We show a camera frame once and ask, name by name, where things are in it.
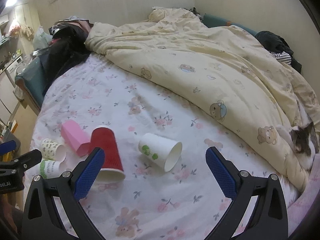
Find dark clothes by wall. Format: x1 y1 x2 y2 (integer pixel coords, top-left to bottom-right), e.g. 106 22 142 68
255 31 302 73

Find floral white bed sheet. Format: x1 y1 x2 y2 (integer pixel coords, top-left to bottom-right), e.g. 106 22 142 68
23 52 301 240

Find white cup green leaf print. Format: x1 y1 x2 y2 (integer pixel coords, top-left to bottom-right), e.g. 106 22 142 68
138 133 183 172

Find cream bear print duvet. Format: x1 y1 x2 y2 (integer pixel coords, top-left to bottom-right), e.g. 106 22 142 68
85 8 319 191

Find small floral paper cup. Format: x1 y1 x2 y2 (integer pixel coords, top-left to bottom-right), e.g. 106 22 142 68
40 138 67 162

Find black clothes pile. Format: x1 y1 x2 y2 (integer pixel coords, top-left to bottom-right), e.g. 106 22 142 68
40 19 93 90

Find pink paper cup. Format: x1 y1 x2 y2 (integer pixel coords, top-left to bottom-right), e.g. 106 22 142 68
61 120 90 157

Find white washing machine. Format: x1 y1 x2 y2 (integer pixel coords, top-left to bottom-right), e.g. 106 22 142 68
1 54 23 87

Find red corrugated paper cup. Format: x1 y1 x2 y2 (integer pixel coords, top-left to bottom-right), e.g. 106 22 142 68
90 125 125 183

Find white cup green band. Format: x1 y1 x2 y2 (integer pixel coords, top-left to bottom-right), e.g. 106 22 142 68
39 159 61 179

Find teal bed frame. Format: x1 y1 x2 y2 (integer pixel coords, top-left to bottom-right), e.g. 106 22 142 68
15 57 47 115

